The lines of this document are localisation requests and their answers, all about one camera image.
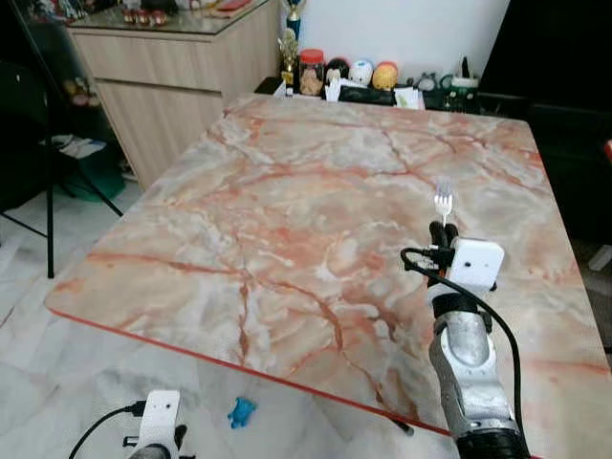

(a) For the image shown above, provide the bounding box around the round black figurine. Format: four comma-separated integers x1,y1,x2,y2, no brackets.
325,58,351,84

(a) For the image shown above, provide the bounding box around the round orange yellow figurine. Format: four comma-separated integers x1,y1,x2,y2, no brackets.
372,61,401,93

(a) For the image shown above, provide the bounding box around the small blue toy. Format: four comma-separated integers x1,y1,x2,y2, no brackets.
227,396,257,429

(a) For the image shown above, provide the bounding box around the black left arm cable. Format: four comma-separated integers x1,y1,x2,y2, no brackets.
67,403,146,459

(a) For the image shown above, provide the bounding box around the white chair leg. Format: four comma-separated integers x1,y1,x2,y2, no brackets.
587,243,612,273

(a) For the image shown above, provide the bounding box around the flat black box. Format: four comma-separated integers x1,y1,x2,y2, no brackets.
339,84,399,107

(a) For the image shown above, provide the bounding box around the black tripod stand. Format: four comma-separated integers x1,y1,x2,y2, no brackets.
0,0,125,280

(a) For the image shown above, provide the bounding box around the green and white card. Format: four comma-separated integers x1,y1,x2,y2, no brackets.
393,86,425,110

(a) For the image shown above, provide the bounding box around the small gold trophy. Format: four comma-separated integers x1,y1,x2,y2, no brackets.
276,28,300,98

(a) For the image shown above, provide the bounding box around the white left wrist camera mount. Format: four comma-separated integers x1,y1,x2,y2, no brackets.
138,389,183,451

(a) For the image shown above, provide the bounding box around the red lidded snack jar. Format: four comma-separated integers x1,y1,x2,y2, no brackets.
298,49,327,98

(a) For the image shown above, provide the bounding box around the green plastic basin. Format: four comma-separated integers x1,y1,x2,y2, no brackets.
63,156,127,204

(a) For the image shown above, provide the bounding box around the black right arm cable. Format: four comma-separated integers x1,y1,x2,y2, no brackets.
400,247,524,436

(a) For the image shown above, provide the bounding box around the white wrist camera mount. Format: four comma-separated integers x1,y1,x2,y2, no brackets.
448,238,506,293
138,389,183,451

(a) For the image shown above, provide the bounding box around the white paper stack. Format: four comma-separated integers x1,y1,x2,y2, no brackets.
52,133,108,161

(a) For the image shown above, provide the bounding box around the round white figurine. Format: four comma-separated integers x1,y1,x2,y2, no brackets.
348,58,375,88

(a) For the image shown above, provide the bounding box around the light wooden drawer cabinet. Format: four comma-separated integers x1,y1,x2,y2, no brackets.
67,0,284,188

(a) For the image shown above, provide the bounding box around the silver metal fork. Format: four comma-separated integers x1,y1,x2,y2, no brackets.
435,179,454,229

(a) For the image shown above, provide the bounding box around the blue cup trophy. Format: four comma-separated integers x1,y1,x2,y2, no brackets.
286,0,308,40

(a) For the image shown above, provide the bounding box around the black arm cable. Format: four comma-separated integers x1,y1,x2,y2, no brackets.
400,247,524,436
67,403,146,459

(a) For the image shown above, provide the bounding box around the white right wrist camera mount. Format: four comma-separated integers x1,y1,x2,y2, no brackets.
448,238,506,293

